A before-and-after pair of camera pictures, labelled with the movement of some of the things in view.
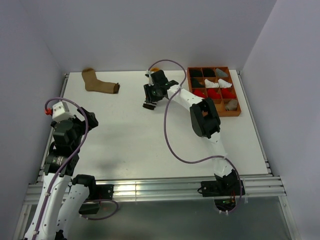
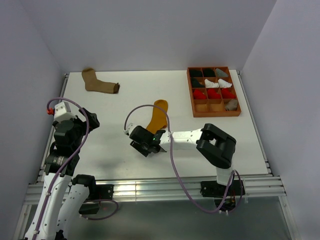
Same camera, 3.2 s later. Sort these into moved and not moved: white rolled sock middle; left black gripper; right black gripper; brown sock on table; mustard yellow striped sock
Moved: mustard yellow striped sock; right black gripper
Not moved: white rolled sock middle; left black gripper; brown sock on table
